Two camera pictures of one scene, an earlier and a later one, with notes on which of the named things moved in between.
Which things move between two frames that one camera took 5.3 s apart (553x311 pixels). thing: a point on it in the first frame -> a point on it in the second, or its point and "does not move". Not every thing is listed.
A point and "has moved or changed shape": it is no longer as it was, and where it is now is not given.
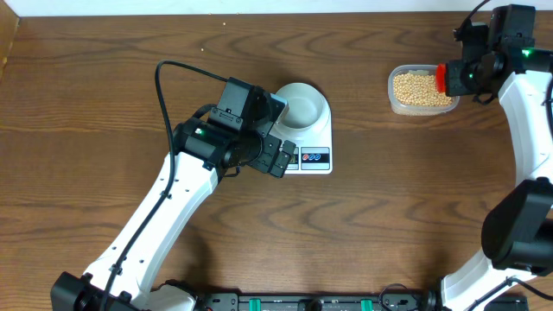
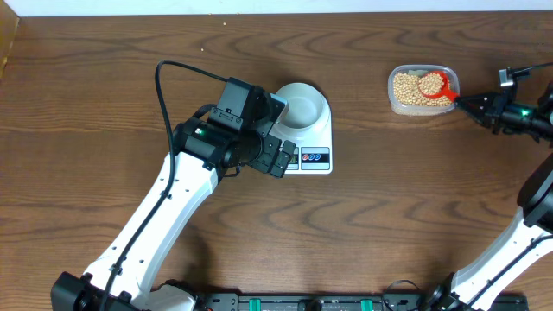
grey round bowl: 307,107 does not move
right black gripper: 454,85 -> 499,101
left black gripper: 270,144 does not move
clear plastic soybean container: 412,92 does not move
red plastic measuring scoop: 441,75 has moved or changed shape
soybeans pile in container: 418,90 does not move
